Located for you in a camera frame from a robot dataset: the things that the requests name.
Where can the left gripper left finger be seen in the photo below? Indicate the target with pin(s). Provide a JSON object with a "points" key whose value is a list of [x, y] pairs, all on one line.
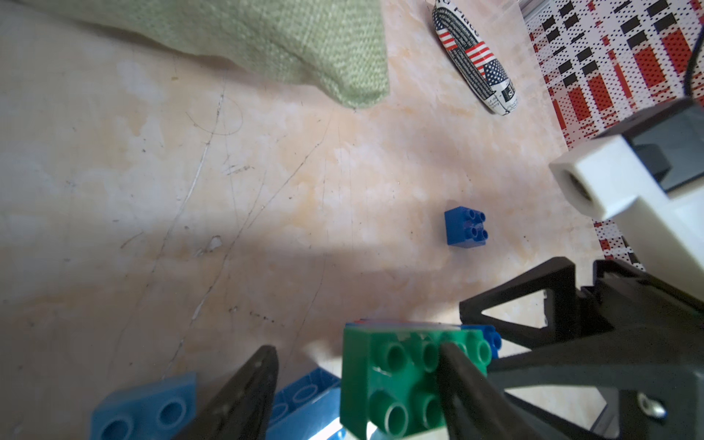
{"points": [[242, 408]]}

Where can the green square cushion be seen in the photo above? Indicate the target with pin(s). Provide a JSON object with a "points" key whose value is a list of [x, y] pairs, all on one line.
{"points": [[338, 47]]}

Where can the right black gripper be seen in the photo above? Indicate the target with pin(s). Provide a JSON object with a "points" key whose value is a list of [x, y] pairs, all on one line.
{"points": [[657, 372]]}

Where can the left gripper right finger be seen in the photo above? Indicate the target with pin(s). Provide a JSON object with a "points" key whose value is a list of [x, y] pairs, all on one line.
{"points": [[472, 407]]}

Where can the blue 2x2 brick upper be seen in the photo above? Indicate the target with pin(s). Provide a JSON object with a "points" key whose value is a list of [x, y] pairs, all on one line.
{"points": [[465, 228]]}

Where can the light blue 2x4 brick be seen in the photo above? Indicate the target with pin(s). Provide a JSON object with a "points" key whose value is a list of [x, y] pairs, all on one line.
{"points": [[308, 408]]}

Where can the blue 2x4 lego brick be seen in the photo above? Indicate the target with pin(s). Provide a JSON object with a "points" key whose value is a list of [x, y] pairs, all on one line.
{"points": [[491, 335]]}

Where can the green 2x4 lego brick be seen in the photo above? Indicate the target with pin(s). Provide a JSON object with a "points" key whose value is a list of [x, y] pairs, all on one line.
{"points": [[388, 383]]}

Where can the silver remote control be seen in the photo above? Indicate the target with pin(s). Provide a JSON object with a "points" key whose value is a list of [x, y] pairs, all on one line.
{"points": [[474, 59]]}

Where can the light blue 2x2 brick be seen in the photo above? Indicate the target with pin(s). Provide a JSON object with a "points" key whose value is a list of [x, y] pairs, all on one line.
{"points": [[157, 410]]}

